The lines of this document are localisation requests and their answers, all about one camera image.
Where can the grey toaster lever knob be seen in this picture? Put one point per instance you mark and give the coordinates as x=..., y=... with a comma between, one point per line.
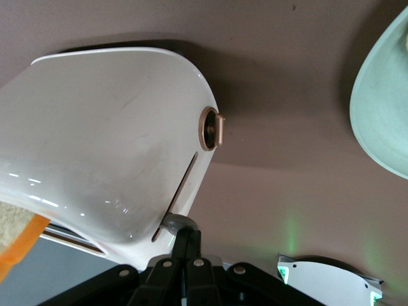
x=178, y=223

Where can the toast slice with orange crust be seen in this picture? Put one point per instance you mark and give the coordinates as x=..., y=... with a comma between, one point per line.
x=12, y=229

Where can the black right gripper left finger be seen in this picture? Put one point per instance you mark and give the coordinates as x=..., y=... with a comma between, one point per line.
x=165, y=271

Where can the white device with green light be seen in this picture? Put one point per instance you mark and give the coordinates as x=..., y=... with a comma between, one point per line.
x=318, y=280

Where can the white toaster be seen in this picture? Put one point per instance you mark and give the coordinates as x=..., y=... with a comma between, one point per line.
x=95, y=127

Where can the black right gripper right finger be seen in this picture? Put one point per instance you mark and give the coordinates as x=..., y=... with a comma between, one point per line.
x=199, y=277

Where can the pale green plate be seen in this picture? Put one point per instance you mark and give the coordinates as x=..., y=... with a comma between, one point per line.
x=382, y=111

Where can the copper toaster dial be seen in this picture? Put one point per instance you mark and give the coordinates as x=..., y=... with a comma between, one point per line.
x=220, y=130

